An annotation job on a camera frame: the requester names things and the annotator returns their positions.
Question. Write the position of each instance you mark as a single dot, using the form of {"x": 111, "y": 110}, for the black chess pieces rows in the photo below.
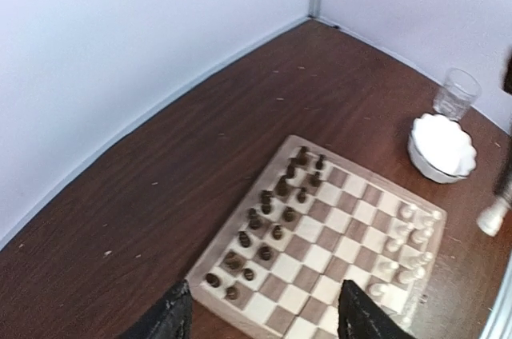
{"x": 274, "y": 249}

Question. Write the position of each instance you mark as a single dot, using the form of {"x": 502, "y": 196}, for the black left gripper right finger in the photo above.
{"x": 360, "y": 317}

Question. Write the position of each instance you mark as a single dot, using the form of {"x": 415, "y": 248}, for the wooden chess board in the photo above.
{"x": 363, "y": 217}

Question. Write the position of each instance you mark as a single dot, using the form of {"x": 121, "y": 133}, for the white scalloped ceramic bowl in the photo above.
{"x": 440, "y": 150}

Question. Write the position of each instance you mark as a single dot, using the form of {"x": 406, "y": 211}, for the white pawn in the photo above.
{"x": 407, "y": 212}
{"x": 394, "y": 244}
{"x": 389, "y": 267}
{"x": 404, "y": 230}

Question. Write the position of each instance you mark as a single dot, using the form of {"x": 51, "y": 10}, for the white bishop chess piece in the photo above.
{"x": 419, "y": 260}

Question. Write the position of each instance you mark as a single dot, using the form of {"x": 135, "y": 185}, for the white king chess piece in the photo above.
{"x": 408, "y": 276}

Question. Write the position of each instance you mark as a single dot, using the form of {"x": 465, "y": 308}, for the clear drinking glass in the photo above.
{"x": 456, "y": 95}

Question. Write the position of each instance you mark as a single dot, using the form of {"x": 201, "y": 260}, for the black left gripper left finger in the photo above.
{"x": 169, "y": 317}

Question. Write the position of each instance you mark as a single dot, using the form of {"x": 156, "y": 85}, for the white rook chess piece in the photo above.
{"x": 432, "y": 217}

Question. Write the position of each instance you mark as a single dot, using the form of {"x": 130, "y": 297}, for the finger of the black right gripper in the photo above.
{"x": 503, "y": 185}

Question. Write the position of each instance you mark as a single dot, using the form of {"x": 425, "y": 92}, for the white queen chess piece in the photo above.
{"x": 490, "y": 219}

